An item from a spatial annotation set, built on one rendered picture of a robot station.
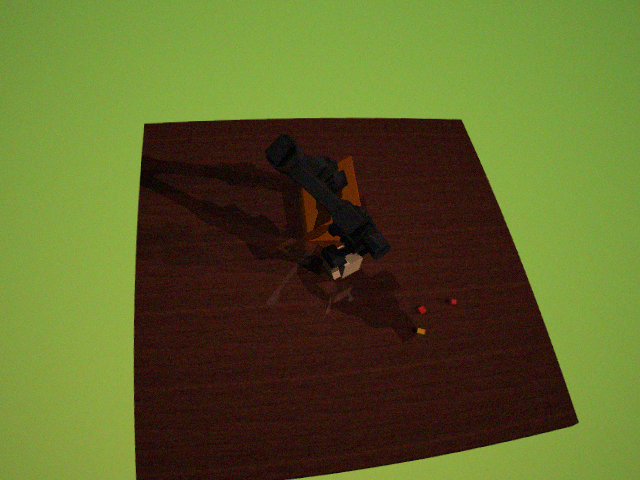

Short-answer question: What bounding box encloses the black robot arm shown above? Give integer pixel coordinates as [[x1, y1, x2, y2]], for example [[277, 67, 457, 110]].
[[265, 134, 391, 260]]

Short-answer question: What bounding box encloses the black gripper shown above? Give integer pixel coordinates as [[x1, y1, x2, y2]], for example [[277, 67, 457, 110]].
[[321, 237, 369, 269]]

